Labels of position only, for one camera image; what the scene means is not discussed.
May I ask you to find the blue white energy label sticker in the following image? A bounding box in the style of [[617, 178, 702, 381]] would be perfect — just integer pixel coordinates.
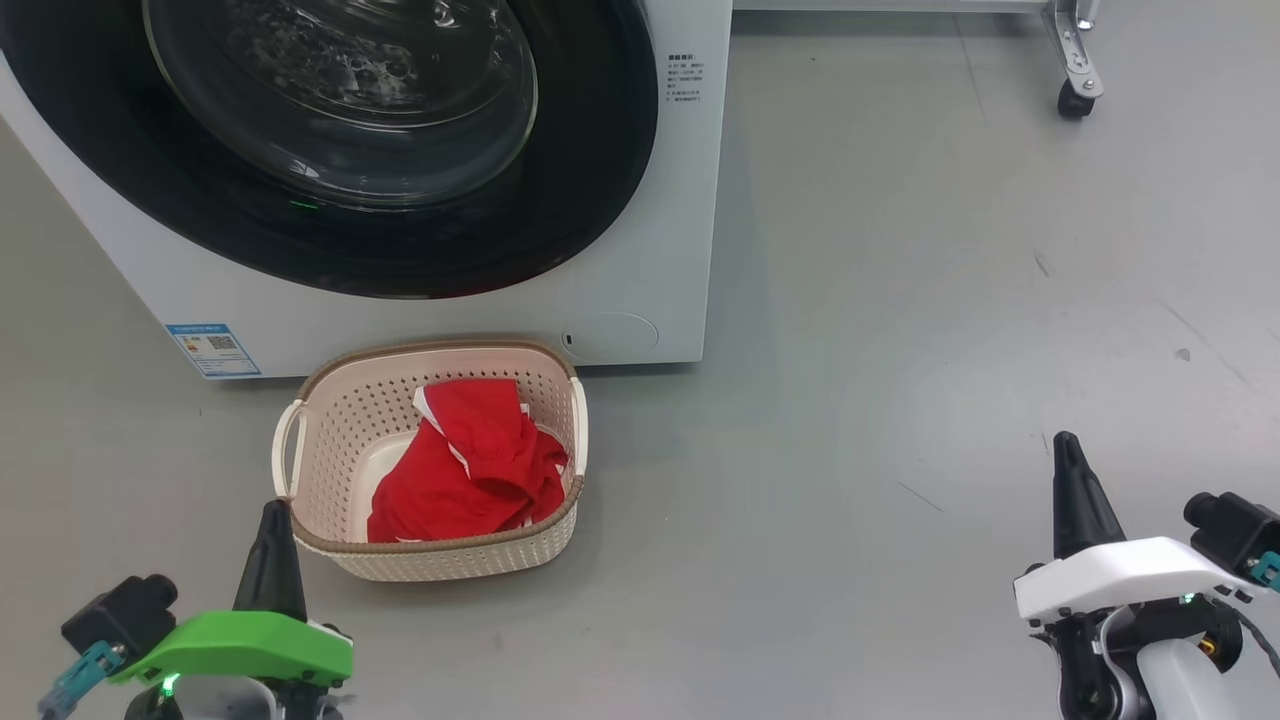
[[165, 322, 264, 380]]

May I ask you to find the round white filter cover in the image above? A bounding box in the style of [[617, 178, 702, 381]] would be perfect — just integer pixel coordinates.
[[560, 312, 661, 364]]

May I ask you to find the white washing machine body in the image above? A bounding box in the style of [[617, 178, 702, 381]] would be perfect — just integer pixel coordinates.
[[0, 0, 734, 381]]

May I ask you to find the round glass washing machine door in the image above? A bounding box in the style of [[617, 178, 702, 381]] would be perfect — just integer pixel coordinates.
[[0, 0, 661, 300]]

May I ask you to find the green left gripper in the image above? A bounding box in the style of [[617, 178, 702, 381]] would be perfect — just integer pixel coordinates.
[[105, 499, 355, 689]]

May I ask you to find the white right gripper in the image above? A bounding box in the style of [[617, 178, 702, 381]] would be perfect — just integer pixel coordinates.
[[1012, 431, 1253, 627]]

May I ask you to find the cream perforated laundry basket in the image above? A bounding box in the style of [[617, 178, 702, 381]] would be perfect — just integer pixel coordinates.
[[271, 339, 590, 584]]

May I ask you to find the red garment with white trim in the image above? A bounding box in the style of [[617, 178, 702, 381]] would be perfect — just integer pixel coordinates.
[[366, 377, 572, 545]]

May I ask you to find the grey metal frame with caster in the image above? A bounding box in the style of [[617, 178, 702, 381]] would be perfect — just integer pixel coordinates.
[[733, 0, 1107, 122]]

